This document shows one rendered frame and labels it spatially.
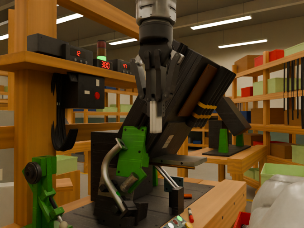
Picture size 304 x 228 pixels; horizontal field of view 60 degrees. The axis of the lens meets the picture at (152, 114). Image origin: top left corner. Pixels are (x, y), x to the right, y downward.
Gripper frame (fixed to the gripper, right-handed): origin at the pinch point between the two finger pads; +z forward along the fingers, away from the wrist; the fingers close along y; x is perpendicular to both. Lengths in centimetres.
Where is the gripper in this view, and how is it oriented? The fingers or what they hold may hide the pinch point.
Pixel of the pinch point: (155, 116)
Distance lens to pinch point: 58.3
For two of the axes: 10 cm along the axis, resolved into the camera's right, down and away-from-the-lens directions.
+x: 5.1, 0.1, 8.6
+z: 0.0, 10.0, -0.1
